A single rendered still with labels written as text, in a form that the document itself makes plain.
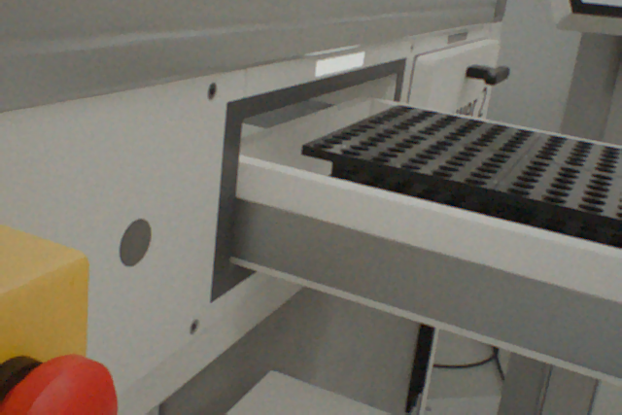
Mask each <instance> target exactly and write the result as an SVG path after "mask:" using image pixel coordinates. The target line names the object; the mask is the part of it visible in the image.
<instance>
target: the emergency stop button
mask: <svg viewBox="0 0 622 415"><path fill-rule="evenodd" d="M0 415H118V398H117V393H116V389H115V384H114V380H113V377H112V375H111V372H110V370H109V369H108V367H105V366H104V365H103V364H102V363H98V362H96V361H92V360H91V359H90V358H87V357H85V356H83V355H77V354H69V355H62V356H58V358H54V359H51V360H49V361H47V362H45V363H42V364H41V365H39V366H37V367H36V368H34V370H33V371H32V372H31V373H30V374H29V375H28V376H26V377H25V378H24V379H23V380H22V381H21V383H20V384H18V385H17V386H16V387H15V388H12V389H11V390H10V392H9V393H8V395H7V396H6V398H5V399H4V401H3V402H1V404H0Z"/></svg>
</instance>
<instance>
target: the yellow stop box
mask: <svg viewBox="0 0 622 415"><path fill-rule="evenodd" d="M87 292H89V262H88V259H87V258H86V255H85V254H84V253H83V252H82V251H80V250H77V249H74V248H70V247H67V246H64V245H61V244H57V242H54V241H51V240H49V239H45V238H42V237H39V236H36V235H32V234H29V233H26V232H23V231H19V230H16V229H13V228H11V227H10V226H8V225H2V224H0V404H1V402H3V401H4V399H5V398H6V396H7V395H8V393H9V392H10V390H11V389H12V388H15V387H16V386H17V385H18V384H20V383H21V381H22V380H23V379H24V378H25V377H26V376H28V375H29V374H30V373H31V372H32V371H33V370H34V368H36V367H37V366H39V365H41V364H42V363H45V362H47V361H49V360H51V359H54V358H58V356H62V355H69V354H77V355H83V356H85V357H86V329H87Z"/></svg>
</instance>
